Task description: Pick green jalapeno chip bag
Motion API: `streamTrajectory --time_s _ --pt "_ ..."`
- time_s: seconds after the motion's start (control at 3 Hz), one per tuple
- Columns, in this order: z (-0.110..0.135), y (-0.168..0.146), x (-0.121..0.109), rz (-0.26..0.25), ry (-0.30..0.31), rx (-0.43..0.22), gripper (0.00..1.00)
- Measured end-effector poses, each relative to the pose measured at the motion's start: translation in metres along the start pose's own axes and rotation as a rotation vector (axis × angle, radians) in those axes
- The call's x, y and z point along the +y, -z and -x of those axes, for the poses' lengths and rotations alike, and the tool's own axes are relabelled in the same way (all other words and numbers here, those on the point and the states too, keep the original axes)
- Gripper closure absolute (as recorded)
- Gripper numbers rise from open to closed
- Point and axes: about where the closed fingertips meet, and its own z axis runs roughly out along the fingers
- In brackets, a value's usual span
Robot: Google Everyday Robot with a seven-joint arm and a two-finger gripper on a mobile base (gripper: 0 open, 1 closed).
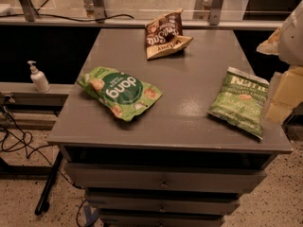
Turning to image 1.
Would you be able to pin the black metal stand leg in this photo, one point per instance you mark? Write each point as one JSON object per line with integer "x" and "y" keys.
{"x": 43, "y": 204}

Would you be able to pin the brown sea salt snack bag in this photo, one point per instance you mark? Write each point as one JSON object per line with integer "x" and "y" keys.
{"x": 164, "y": 35}

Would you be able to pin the green jalapeno chip bag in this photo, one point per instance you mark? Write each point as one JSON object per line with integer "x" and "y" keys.
{"x": 241, "y": 100}

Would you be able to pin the white pump lotion bottle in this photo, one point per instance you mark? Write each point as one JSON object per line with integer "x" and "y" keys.
{"x": 38, "y": 78}

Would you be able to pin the grey drawer cabinet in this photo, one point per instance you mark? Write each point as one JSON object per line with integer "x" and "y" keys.
{"x": 174, "y": 165}

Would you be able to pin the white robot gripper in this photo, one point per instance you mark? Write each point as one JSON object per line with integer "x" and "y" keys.
{"x": 293, "y": 37}

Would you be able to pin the metal railing frame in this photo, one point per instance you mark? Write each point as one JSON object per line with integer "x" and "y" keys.
{"x": 229, "y": 14}

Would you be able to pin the green dang rice chips bag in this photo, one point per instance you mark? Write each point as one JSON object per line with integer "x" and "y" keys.
{"x": 125, "y": 95}

